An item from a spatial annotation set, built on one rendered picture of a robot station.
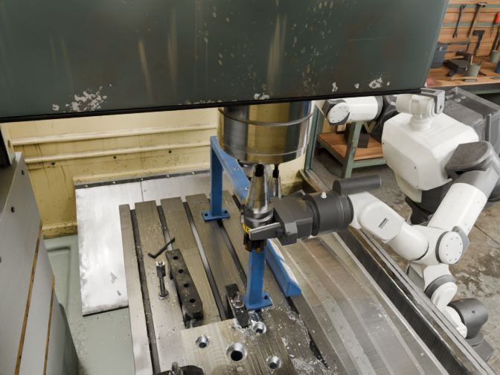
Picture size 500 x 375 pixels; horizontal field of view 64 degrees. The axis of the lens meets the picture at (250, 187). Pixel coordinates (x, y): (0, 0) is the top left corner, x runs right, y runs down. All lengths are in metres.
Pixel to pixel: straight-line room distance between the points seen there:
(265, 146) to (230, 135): 0.06
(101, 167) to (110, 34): 1.37
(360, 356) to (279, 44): 1.05
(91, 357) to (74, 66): 1.16
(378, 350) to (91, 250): 1.10
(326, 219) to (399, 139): 0.59
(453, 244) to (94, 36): 0.86
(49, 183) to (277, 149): 1.37
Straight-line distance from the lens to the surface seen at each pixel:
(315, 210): 0.81
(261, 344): 1.02
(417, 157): 1.27
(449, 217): 1.10
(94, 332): 1.57
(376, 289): 1.67
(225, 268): 1.31
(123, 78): 0.48
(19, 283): 0.79
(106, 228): 1.74
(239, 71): 0.50
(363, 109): 1.39
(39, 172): 1.84
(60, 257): 1.94
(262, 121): 0.60
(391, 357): 1.42
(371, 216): 0.84
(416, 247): 0.99
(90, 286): 1.65
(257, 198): 0.74
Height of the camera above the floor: 1.81
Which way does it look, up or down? 32 degrees down
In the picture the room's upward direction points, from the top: 3 degrees clockwise
